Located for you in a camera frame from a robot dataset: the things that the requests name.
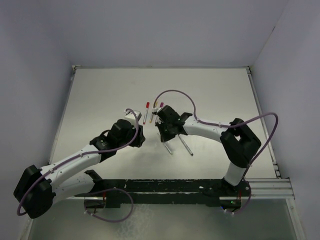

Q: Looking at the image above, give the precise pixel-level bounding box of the white pen yellow end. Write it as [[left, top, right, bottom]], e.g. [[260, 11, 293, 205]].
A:
[[149, 102, 158, 124]]

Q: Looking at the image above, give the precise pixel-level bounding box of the white pen purple end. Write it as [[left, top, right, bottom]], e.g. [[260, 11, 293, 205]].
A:
[[155, 105, 164, 117]]

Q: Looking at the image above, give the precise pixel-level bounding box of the white pen red end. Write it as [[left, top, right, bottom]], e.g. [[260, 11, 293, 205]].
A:
[[142, 106, 150, 125]]

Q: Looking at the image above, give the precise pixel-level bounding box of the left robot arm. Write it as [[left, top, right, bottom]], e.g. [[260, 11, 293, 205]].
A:
[[13, 119, 146, 219]]

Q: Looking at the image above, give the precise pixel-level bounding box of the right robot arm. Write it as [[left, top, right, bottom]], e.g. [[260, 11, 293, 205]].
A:
[[155, 105, 262, 196]]

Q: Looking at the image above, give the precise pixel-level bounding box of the white pen blue end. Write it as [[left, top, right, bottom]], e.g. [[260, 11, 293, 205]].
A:
[[178, 135, 194, 156]]

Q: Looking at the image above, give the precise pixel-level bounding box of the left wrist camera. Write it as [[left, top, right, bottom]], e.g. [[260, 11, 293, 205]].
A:
[[124, 109, 142, 122]]

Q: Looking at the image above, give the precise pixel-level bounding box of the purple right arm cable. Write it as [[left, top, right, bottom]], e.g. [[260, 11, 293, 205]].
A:
[[156, 89, 279, 217]]

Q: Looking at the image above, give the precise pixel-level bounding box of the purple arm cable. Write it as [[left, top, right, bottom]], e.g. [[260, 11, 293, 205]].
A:
[[16, 108, 139, 222], [156, 89, 279, 217]]

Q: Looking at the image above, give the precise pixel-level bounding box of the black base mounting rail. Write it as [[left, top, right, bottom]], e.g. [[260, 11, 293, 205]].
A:
[[73, 174, 252, 208]]

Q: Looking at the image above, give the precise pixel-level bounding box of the aluminium extrusion rail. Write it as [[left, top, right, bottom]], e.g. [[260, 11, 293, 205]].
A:
[[247, 178, 295, 200]]

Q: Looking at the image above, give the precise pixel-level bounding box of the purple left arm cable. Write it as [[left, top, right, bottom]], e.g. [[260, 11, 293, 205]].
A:
[[16, 108, 139, 222]]

